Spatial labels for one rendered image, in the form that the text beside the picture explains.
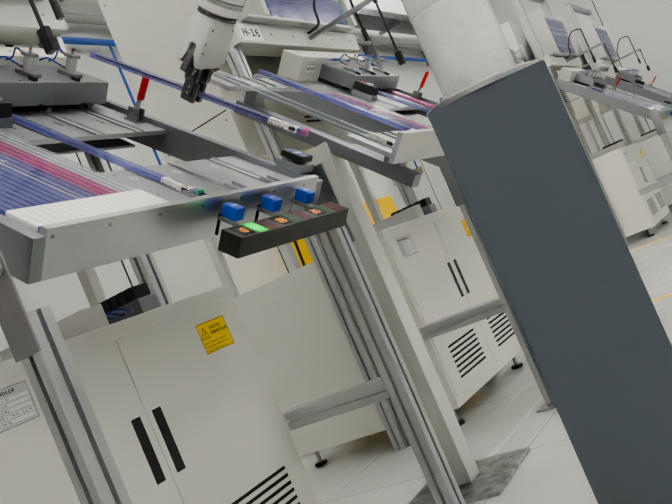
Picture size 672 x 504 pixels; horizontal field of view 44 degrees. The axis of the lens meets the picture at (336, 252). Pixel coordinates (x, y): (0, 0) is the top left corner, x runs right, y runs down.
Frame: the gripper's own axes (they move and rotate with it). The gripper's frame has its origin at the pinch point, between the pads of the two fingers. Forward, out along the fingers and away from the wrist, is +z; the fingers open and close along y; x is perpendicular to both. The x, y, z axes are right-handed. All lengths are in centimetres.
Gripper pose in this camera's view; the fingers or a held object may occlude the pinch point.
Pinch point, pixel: (193, 90)
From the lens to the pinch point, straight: 164.9
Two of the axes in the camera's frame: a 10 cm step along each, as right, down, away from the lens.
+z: -3.6, 8.5, 3.9
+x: 8.3, 4.8, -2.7
